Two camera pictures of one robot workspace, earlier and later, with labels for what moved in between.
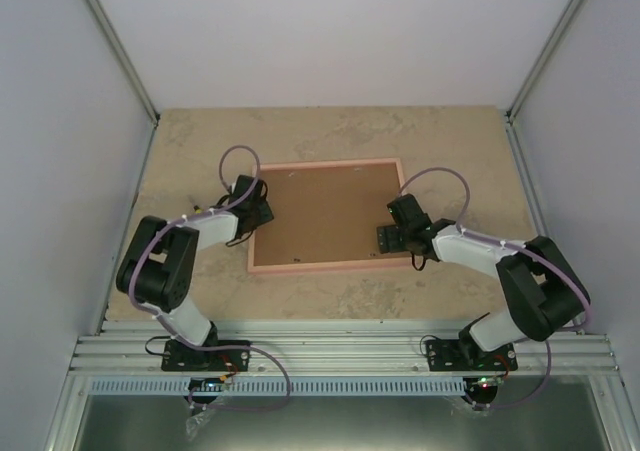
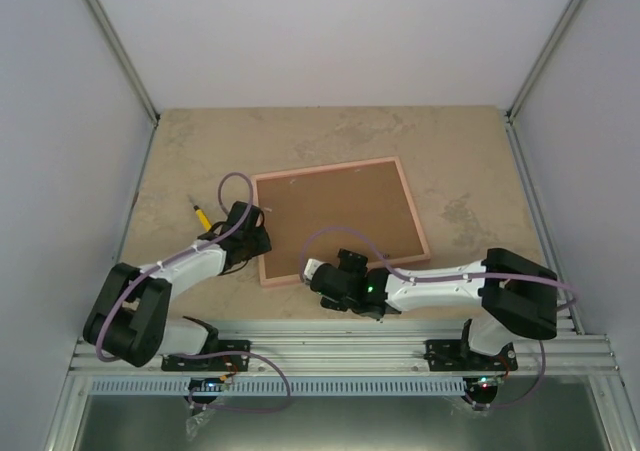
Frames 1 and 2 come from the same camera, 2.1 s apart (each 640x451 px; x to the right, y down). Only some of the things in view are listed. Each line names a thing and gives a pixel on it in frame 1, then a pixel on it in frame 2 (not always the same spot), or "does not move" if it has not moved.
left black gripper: (267, 214) to (264, 245)
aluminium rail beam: (344, 349) does not move
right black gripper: (386, 240) to (352, 261)
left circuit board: (206, 384) does not move
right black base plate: (447, 355) does not move
